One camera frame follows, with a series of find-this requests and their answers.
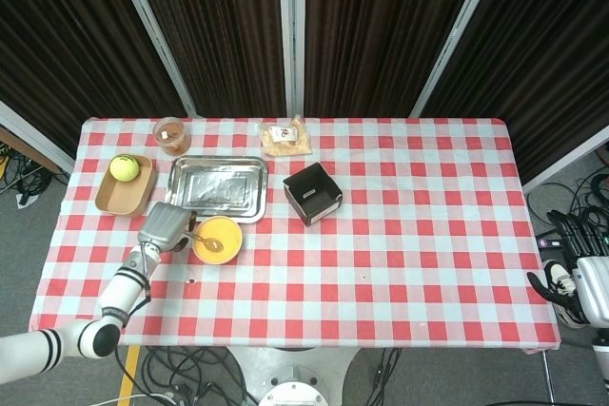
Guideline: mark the yellow-green tennis ball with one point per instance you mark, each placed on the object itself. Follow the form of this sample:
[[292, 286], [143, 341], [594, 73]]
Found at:
[[124, 168]]

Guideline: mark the grey round robot base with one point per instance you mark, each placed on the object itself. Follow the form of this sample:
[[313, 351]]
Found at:
[[292, 377]]

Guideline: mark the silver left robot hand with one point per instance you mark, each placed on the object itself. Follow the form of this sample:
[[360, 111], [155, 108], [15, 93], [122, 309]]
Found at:
[[164, 227]]

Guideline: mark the black and white sneaker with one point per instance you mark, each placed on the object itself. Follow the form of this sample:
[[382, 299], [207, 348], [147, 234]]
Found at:
[[559, 275]]

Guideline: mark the dark brown curtain panel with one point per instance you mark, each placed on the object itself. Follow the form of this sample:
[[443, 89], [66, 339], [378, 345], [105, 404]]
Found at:
[[223, 30], [62, 44], [380, 30], [547, 68]]

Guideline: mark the red white checkered tablecloth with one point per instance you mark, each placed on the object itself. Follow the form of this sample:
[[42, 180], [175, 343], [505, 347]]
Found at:
[[380, 273]]

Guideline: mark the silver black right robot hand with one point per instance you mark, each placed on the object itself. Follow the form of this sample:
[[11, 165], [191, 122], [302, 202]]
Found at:
[[592, 287]]

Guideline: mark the clear plastic snack jar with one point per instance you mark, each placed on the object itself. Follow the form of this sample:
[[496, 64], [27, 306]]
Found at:
[[171, 135]]

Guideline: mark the silver metal spoon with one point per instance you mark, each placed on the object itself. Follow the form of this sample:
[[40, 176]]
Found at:
[[212, 245]]

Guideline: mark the black power strip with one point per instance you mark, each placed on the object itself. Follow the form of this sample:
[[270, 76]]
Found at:
[[549, 240]]

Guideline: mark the brown paper food container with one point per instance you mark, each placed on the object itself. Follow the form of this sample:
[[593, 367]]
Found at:
[[121, 197]]

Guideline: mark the black open cardboard box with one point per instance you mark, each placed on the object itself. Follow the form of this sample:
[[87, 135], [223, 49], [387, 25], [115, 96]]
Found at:
[[314, 216]]

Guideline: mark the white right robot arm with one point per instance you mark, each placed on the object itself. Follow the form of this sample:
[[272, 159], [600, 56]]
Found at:
[[602, 353]]

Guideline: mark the beige bowl of orange powder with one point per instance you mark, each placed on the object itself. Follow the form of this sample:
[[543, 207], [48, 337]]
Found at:
[[228, 237]]

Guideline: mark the clear bag of biscuits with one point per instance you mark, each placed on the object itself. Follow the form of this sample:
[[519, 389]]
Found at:
[[285, 137]]

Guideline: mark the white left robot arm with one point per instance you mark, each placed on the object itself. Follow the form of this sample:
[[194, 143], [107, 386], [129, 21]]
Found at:
[[119, 294]]

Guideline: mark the yellow floor tape strip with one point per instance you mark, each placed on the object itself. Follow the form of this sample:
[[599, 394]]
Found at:
[[128, 373]]

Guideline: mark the stainless steel rectangular tray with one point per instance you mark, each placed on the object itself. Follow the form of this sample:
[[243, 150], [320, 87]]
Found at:
[[216, 187]]

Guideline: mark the white partition base rail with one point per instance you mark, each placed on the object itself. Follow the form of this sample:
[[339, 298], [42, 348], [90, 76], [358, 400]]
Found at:
[[566, 161], [33, 135]]

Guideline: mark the white partition frame post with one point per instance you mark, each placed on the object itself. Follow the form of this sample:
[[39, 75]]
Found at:
[[152, 30], [291, 30], [459, 30]]

